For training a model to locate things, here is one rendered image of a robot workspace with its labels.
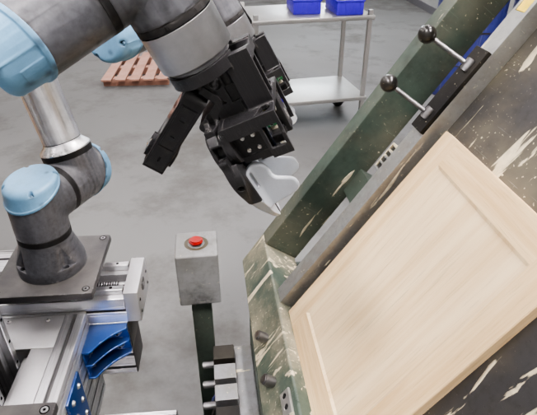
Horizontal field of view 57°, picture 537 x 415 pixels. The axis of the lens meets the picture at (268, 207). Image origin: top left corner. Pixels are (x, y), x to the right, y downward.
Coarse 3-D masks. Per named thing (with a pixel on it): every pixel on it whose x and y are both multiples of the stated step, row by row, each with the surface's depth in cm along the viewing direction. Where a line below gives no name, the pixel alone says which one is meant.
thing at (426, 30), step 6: (420, 30) 100; (426, 30) 99; (432, 30) 99; (420, 36) 100; (426, 36) 100; (432, 36) 100; (426, 42) 101; (438, 42) 100; (444, 48) 100; (450, 48) 100; (450, 54) 101; (456, 54) 100; (462, 60) 100; (468, 60) 99; (462, 66) 100; (468, 66) 99
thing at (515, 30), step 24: (504, 24) 98; (528, 24) 95; (504, 48) 97; (480, 72) 99; (456, 96) 101; (408, 144) 108; (432, 144) 106; (384, 168) 111; (408, 168) 108; (360, 192) 115; (384, 192) 111; (360, 216) 114; (336, 240) 117; (312, 264) 120; (288, 288) 124
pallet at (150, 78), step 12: (132, 60) 594; (144, 60) 594; (108, 72) 552; (120, 72) 552; (132, 72) 579; (144, 72) 580; (156, 72) 581; (108, 84) 543; (120, 84) 544; (132, 84) 545; (144, 84) 546; (156, 84) 547; (168, 84) 548
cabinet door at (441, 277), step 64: (448, 192) 94; (512, 192) 81; (384, 256) 102; (448, 256) 87; (512, 256) 76; (320, 320) 111; (384, 320) 94; (448, 320) 81; (512, 320) 71; (320, 384) 101; (384, 384) 87; (448, 384) 76
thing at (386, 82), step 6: (384, 78) 104; (390, 78) 104; (396, 78) 104; (384, 84) 104; (390, 84) 104; (396, 84) 104; (384, 90) 105; (390, 90) 105; (396, 90) 105; (408, 96) 105; (414, 102) 105; (420, 108) 104; (426, 108) 104; (426, 114) 104
